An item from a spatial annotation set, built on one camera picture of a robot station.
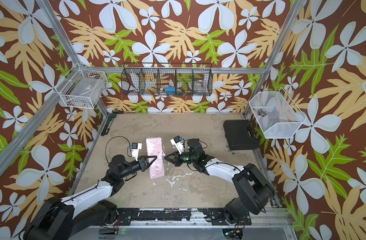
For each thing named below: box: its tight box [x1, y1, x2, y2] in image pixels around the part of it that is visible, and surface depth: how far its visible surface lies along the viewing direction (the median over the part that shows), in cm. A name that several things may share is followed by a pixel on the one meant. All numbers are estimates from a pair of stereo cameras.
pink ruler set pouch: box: [146, 137, 165, 180], surface depth 79 cm
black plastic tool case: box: [223, 120, 259, 150], surface depth 103 cm
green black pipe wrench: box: [101, 113, 117, 137], surface depth 117 cm
